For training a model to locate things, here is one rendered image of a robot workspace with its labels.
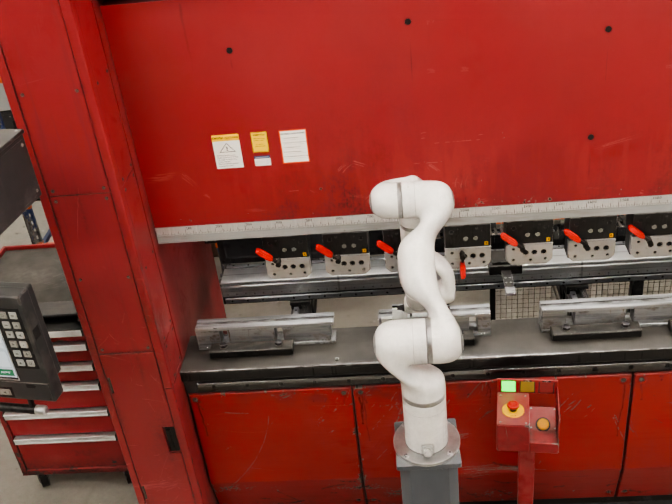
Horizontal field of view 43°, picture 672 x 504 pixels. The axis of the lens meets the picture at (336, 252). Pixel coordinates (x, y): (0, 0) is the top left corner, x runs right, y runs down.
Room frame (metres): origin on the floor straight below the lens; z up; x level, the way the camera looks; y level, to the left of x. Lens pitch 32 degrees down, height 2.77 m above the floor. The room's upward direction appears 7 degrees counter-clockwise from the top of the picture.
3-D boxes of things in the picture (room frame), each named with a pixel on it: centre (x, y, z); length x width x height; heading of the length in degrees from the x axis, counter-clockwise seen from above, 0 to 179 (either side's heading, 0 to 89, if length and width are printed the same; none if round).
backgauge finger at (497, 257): (2.54, -0.61, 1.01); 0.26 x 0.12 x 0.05; 174
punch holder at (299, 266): (2.46, 0.16, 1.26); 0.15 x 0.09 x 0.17; 84
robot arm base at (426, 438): (1.76, -0.19, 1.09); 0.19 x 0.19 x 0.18
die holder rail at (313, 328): (2.47, 0.28, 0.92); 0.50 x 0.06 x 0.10; 84
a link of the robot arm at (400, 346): (1.76, -0.16, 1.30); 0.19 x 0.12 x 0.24; 83
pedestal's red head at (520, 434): (2.07, -0.57, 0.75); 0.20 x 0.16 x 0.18; 77
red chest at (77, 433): (2.92, 1.19, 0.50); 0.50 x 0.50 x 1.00; 84
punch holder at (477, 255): (2.39, -0.44, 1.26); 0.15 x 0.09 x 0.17; 84
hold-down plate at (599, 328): (2.29, -0.86, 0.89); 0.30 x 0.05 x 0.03; 84
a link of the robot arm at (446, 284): (2.19, -0.28, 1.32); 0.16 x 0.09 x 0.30; 84
